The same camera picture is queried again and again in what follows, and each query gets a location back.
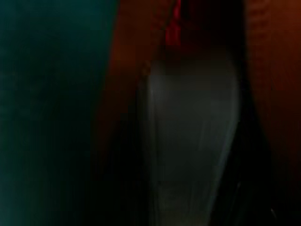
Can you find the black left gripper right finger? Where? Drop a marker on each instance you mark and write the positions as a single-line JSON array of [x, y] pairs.
[[254, 169]]

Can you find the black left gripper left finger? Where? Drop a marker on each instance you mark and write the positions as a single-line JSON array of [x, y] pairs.
[[122, 179]]

